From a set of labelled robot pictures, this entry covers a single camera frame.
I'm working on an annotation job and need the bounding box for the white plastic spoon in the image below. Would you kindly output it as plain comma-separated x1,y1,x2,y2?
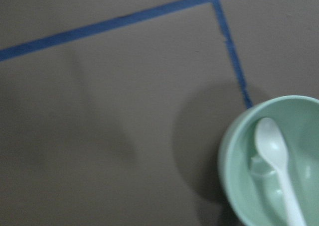
254,117,307,226

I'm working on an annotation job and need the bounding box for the mint green bowl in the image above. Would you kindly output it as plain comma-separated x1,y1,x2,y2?
218,96,319,226

